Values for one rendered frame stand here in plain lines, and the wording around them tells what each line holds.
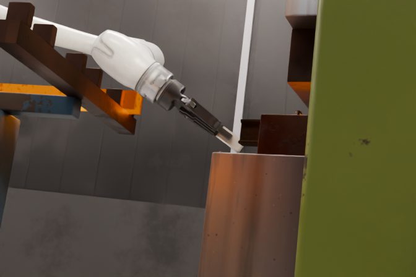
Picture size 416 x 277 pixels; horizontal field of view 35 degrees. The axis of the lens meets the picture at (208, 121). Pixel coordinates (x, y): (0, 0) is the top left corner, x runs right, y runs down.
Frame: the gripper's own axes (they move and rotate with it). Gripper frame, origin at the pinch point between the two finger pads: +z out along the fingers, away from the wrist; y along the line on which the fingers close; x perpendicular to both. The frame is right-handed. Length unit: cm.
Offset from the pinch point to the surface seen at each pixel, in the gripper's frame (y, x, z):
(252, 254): 67, -26, 14
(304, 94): 47.3, 3.8, 7.4
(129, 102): 82, -22, -9
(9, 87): 78, -29, -22
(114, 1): -210, 72, -113
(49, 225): -212, -52, -58
